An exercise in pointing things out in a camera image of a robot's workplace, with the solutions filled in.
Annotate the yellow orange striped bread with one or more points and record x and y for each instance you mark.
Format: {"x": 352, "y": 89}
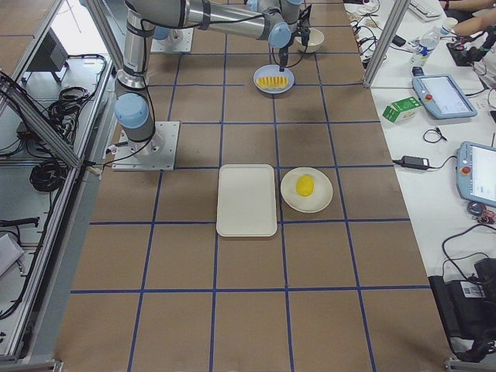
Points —
{"x": 272, "y": 82}

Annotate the yellow lemon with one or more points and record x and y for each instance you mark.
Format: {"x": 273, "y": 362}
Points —
{"x": 305, "y": 185}

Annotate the blue teach pendant near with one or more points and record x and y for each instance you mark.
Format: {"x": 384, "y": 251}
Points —
{"x": 475, "y": 172}

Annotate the black power adapter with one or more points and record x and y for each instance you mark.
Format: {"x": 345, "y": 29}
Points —
{"x": 418, "y": 163}

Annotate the blue teach pendant far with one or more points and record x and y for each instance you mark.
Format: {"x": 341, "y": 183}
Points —
{"x": 442, "y": 97}

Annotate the green white box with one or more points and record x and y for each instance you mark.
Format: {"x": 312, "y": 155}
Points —
{"x": 402, "y": 109}

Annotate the white rectangular tray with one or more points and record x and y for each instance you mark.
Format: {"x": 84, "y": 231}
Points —
{"x": 246, "y": 204}

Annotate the cream white bowl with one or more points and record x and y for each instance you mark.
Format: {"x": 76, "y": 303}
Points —
{"x": 315, "y": 40}

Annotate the blue teach pendant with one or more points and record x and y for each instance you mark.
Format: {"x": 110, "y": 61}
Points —
{"x": 475, "y": 172}
{"x": 442, "y": 97}

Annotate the aluminium frame post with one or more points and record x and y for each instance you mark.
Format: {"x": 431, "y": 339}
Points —
{"x": 394, "y": 19}

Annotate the blue plate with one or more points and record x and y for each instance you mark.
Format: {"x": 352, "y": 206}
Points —
{"x": 273, "y": 70}

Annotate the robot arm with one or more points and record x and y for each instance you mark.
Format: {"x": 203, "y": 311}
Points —
{"x": 133, "y": 107}
{"x": 272, "y": 21}

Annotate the clear water bottle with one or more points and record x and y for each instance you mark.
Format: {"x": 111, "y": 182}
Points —
{"x": 425, "y": 46}

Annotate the cream plate under lemon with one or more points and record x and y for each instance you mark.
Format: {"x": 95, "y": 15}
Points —
{"x": 317, "y": 201}

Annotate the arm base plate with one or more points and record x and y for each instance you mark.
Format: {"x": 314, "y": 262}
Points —
{"x": 159, "y": 154}
{"x": 169, "y": 41}

